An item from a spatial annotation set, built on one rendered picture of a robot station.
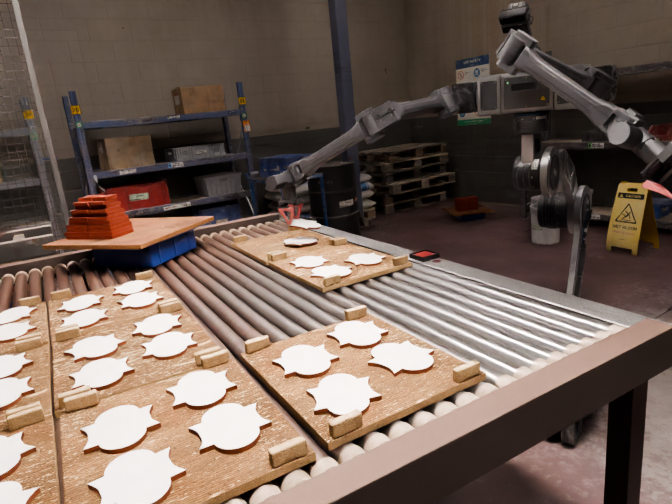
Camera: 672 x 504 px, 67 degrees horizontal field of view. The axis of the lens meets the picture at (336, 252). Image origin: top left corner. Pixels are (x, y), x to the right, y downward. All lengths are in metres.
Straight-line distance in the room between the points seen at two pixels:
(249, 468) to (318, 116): 6.93
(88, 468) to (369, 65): 7.58
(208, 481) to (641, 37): 6.05
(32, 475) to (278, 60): 6.71
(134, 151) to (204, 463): 5.29
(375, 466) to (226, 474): 0.22
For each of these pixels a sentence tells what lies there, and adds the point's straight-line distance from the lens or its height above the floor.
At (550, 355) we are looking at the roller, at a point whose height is 0.92.
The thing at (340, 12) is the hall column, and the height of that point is 2.57.
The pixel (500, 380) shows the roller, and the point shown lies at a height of 0.92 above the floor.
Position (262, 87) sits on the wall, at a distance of 7.19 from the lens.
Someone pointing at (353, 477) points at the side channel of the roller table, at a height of 0.95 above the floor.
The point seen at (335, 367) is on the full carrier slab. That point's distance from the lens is 1.07.
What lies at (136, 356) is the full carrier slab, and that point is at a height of 0.94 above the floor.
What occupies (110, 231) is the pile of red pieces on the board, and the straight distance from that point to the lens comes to 2.24.
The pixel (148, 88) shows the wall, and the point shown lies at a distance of 6.68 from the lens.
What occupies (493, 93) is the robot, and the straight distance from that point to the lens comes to 2.20.
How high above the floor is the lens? 1.44
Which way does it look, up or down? 15 degrees down
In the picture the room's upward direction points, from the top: 6 degrees counter-clockwise
